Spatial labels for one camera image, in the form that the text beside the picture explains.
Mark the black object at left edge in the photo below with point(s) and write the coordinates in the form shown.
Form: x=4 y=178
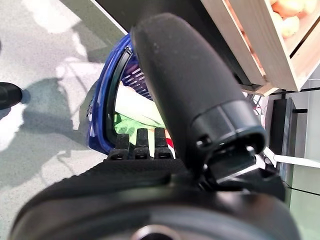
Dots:
x=8 y=96

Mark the black upright panel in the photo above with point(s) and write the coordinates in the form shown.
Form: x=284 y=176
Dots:
x=280 y=125

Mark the blue plastic shopping basket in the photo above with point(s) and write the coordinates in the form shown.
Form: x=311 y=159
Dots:
x=100 y=100

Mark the small red toy tomato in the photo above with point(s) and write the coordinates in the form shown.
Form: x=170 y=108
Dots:
x=170 y=144

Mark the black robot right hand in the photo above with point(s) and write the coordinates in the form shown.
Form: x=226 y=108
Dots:
x=190 y=87

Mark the wooden slatted crate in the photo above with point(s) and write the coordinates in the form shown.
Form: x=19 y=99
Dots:
x=275 y=62

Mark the toy napa cabbage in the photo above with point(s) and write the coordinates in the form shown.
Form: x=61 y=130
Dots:
x=125 y=125
x=135 y=102

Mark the wooden display shelf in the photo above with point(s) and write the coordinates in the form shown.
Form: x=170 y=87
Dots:
x=207 y=25

